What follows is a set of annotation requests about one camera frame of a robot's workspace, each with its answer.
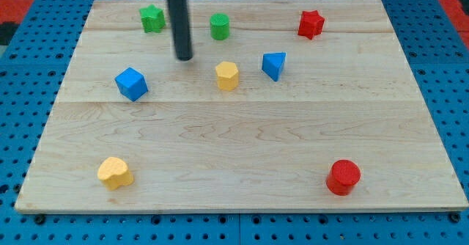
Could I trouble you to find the light wooden board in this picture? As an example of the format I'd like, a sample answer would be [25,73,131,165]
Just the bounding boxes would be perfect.
[15,0,468,214]

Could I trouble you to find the yellow hexagon block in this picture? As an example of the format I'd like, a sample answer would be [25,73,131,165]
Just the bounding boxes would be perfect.
[215,61,239,91]

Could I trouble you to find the black cylindrical robot pointer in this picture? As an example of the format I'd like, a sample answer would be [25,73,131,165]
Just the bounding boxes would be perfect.
[166,0,193,61]

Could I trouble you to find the red star block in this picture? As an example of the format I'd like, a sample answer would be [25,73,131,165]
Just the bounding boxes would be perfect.
[298,10,325,40]

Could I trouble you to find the blue triangle block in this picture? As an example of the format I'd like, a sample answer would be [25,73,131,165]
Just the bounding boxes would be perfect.
[262,52,287,81]

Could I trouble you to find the blue cube block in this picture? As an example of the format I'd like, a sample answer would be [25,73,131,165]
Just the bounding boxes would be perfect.
[114,67,148,101]

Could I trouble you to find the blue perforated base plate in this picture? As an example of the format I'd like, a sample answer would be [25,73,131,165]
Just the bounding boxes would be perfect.
[1,0,468,244]

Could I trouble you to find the yellow heart block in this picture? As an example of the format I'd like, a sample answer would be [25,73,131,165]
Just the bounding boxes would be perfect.
[97,156,134,191]

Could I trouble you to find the red cylinder block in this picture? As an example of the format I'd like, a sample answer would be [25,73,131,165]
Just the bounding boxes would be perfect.
[326,159,361,196]

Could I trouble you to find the green cylinder block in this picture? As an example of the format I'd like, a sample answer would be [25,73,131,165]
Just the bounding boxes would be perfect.
[210,13,230,40]

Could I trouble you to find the green star block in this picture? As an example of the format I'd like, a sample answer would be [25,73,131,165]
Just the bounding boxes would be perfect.
[139,4,166,33]

